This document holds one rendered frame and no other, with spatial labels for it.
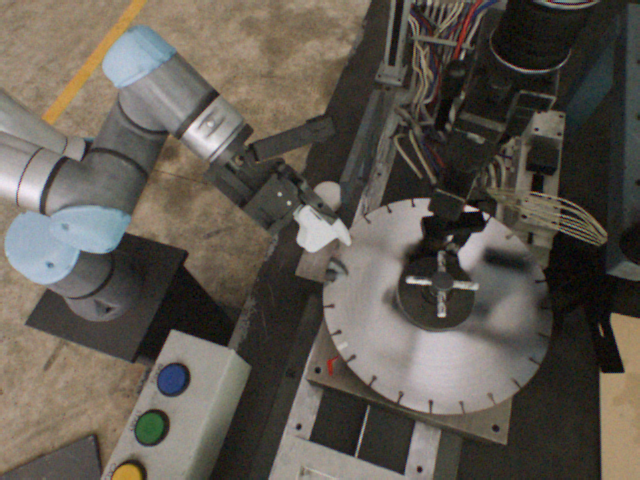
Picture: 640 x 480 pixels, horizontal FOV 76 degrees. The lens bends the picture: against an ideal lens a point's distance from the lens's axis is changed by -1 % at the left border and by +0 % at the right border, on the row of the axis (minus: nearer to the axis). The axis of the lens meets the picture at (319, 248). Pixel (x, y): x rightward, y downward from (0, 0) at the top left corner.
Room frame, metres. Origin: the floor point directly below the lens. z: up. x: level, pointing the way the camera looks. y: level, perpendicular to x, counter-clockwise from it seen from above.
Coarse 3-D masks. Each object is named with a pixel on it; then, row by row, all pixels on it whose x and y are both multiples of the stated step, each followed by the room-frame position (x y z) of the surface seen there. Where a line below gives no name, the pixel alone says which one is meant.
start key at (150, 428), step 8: (144, 416) 0.06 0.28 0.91; (152, 416) 0.06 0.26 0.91; (160, 416) 0.06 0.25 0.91; (144, 424) 0.05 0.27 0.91; (152, 424) 0.05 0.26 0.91; (160, 424) 0.05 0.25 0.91; (136, 432) 0.04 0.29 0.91; (144, 432) 0.04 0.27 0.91; (152, 432) 0.04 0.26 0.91; (160, 432) 0.04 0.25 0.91; (144, 440) 0.03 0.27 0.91; (152, 440) 0.03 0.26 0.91
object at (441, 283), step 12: (444, 252) 0.23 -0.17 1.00; (444, 264) 0.21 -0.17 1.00; (408, 276) 0.20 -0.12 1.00; (432, 276) 0.20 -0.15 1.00; (444, 276) 0.19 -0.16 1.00; (432, 288) 0.18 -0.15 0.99; (444, 288) 0.18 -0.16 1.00; (468, 288) 0.18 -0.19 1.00; (444, 300) 0.16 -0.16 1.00; (444, 312) 0.15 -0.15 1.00
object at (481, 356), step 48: (384, 240) 0.28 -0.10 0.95; (432, 240) 0.27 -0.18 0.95; (480, 240) 0.27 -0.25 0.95; (336, 288) 0.21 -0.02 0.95; (384, 288) 0.20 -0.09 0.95; (480, 288) 0.19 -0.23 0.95; (528, 288) 0.18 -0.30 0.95; (336, 336) 0.14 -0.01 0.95; (384, 336) 0.13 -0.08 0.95; (432, 336) 0.13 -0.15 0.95; (480, 336) 0.12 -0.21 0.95; (528, 336) 0.11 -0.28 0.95; (384, 384) 0.07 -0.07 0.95; (432, 384) 0.06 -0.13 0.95; (480, 384) 0.06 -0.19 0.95
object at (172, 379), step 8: (168, 368) 0.13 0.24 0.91; (176, 368) 0.13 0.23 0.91; (160, 376) 0.12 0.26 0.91; (168, 376) 0.11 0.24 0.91; (176, 376) 0.11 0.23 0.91; (184, 376) 0.11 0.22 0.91; (160, 384) 0.10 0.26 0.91; (168, 384) 0.10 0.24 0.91; (176, 384) 0.10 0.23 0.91; (184, 384) 0.10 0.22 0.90; (168, 392) 0.09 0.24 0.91; (176, 392) 0.09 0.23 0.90
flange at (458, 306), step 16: (416, 272) 0.22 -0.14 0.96; (432, 272) 0.22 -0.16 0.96; (448, 272) 0.21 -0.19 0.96; (464, 272) 0.21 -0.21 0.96; (400, 288) 0.20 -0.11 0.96; (416, 288) 0.19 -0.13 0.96; (400, 304) 0.18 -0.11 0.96; (416, 304) 0.17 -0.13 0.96; (432, 304) 0.17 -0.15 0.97; (448, 304) 0.17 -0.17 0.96; (464, 304) 0.16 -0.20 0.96; (416, 320) 0.15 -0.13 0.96; (432, 320) 0.15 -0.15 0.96; (448, 320) 0.14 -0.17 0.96; (464, 320) 0.14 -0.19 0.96
